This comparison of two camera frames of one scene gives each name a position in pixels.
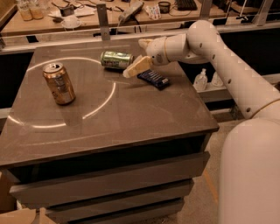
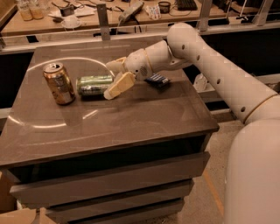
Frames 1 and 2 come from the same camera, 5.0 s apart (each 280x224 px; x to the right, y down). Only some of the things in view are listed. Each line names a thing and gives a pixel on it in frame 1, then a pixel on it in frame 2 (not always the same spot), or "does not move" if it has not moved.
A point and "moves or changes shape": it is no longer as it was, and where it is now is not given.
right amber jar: [37, 9] does not move
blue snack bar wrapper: [157, 80] does not move
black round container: [164, 7] does not move
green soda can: [119, 60] moves or changes shape
